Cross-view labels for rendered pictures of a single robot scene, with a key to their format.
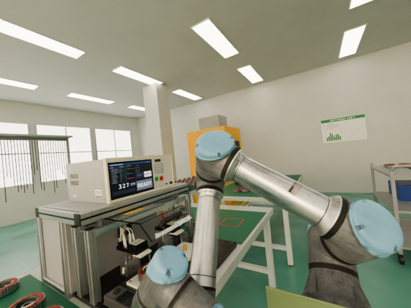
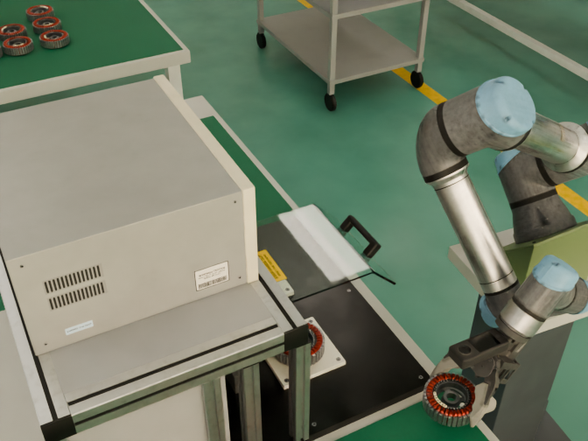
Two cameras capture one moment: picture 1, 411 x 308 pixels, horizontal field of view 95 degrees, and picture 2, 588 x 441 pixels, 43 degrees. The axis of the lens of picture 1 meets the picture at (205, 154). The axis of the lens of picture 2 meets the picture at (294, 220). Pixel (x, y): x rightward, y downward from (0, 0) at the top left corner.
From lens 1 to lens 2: 146 cm
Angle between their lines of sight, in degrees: 67
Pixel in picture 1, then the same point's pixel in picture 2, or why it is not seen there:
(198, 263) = (503, 262)
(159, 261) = (571, 272)
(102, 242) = not seen: hidden behind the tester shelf
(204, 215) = (478, 206)
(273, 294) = (539, 248)
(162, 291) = (569, 293)
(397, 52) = not seen: outside the picture
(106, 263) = not seen: hidden behind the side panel
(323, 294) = (555, 223)
